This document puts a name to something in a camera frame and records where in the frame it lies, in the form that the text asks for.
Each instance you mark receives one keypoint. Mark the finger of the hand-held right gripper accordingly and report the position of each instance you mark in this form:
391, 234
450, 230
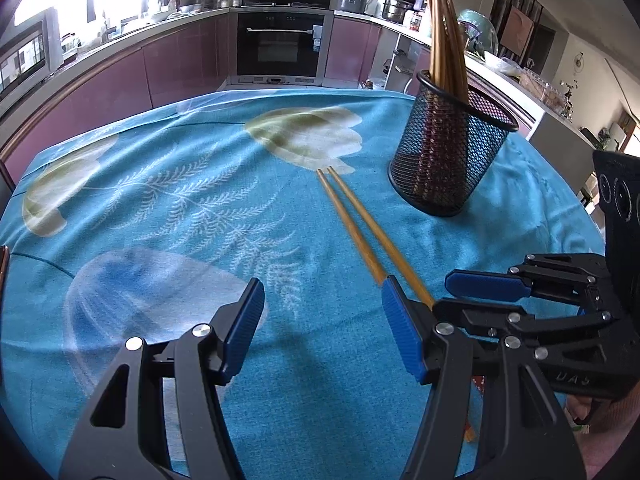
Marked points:
480, 320
480, 284

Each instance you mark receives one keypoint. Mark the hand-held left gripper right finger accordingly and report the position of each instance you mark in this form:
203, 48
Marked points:
402, 330

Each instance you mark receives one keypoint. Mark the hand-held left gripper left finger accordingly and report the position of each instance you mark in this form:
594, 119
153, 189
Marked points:
245, 325

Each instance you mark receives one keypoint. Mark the wooden chopstick with red end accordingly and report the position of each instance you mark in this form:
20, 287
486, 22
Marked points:
380, 235

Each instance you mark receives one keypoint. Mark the black mesh utensil holder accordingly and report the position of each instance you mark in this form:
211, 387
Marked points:
475, 160

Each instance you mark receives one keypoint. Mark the bundle of wooden chopsticks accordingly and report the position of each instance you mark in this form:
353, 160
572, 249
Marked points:
442, 35

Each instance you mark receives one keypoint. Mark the person's right forearm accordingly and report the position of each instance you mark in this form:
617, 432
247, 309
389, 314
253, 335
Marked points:
615, 440

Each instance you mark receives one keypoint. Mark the person's right hand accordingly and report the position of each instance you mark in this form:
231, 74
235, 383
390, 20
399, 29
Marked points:
577, 407

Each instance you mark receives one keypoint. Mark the white counter end panel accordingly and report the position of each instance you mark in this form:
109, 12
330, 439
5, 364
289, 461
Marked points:
560, 150

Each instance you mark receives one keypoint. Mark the blue printed tablecloth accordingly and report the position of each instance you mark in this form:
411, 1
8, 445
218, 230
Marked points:
175, 220

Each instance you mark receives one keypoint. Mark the dark wooden door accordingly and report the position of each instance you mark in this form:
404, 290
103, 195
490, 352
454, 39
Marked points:
517, 20

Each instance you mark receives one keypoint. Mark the brown wooden chair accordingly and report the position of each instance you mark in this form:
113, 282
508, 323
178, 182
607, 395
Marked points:
4, 275

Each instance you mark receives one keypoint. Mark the teal round container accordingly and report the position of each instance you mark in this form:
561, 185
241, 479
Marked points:
480, 30

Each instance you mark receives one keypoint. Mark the purple base cabinet run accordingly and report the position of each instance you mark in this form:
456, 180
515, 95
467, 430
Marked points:
125, 85
350, 45

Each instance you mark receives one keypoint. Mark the black built-in oven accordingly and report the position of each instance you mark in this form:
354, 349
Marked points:
280, 45

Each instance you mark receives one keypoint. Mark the stainless steel pot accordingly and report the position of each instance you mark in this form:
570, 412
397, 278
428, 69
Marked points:
397, 7

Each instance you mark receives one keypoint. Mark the white hanging towel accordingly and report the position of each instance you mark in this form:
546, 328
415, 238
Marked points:
317, 39

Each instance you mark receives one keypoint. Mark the grey rice cooker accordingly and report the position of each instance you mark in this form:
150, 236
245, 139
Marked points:
351, 1

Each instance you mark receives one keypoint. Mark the silver microwave oven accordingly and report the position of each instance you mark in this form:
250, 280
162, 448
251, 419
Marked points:
25, 55

